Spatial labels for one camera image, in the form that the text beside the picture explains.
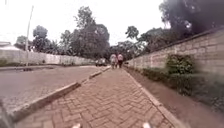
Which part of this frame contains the person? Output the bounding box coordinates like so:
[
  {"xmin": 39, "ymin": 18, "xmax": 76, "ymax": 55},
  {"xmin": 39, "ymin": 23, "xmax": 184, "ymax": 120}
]
[
  {"xmin": 117, "ymin": 53, "xmax": 125, "ymax": 69},
  {"xmin": 109, "ymin": 53, "xmax": 118, "ymax": 70}
]

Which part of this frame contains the car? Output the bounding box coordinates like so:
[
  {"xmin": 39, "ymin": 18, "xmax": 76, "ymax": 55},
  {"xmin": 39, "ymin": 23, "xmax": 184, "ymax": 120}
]
[{"xmin": 95, "ymin": 58, "xmax": 108, "ymax": 67}]

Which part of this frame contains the grey stone block wall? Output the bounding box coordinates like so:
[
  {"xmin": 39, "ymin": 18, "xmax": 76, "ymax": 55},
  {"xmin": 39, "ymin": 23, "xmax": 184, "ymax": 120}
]
[{"xmin": 124, "ymin": 27, "xmax": 224, "ymax": 78}]

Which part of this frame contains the grey stone kerb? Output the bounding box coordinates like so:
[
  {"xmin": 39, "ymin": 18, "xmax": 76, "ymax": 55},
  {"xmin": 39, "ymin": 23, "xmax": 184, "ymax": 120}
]
[{"xmin": 9, "ymin": 66, "xmax": 112, "ymax": 123}]

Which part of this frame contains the bare earth strip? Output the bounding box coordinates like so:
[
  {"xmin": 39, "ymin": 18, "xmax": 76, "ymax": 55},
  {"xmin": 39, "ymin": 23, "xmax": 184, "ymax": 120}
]
[{"xmin": 125, "ymin": 67, "xmax": 224, "ymax": 128}]

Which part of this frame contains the brick paved road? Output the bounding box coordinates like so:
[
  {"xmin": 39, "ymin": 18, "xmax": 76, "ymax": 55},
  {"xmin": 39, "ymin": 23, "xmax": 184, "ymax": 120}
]
[{"xmin": 0, "ymin": 65, "xmax": 110, "ymax": 115}]

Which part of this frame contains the pole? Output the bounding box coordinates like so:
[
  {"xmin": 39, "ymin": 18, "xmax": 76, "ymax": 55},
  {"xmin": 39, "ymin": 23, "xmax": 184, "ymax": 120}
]
[{"xmin": 24, "ymin": 4, "xmax": 35, "ymax": 68}]

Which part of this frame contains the row of trees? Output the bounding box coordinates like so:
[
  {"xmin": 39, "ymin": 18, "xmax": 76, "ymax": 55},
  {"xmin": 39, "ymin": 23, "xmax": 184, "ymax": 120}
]
[{"xmin": 13, "ymin": 0, "xmax": 224, "ymax": 62}]

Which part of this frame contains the green bush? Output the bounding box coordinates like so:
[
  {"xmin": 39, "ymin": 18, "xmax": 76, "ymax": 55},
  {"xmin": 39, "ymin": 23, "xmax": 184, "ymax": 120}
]
[{"xmin": 165, "ymin": 53, "xmax": 196, "ymax": 76}]

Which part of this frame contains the red brick path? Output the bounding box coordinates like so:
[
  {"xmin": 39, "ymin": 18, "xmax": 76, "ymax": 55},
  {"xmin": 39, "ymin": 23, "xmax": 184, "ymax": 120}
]
[{"xmin": 14, "ymin": 67, "xmax": 188, "ymax": 128}]

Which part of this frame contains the white boundary wall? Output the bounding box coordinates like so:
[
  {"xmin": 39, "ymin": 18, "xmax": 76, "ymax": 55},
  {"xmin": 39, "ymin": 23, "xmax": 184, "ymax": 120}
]
[{"xmin": 0, "ymin": 48, "xmax": 96, "ymax": 67}]

